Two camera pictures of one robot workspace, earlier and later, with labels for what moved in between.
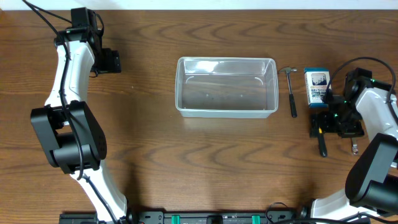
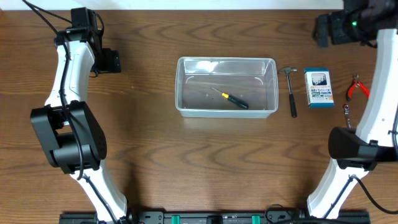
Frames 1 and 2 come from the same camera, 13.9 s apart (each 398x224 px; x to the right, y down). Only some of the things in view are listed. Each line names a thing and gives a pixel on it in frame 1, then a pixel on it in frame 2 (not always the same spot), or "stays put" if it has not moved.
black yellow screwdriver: (323, 150) to (239, 102)
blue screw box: (318, 81) stays put
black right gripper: (336, 130) to (322, 32)
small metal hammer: (288, 70) stays put
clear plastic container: (229, 88) stays put
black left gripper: (109, 61) stays put
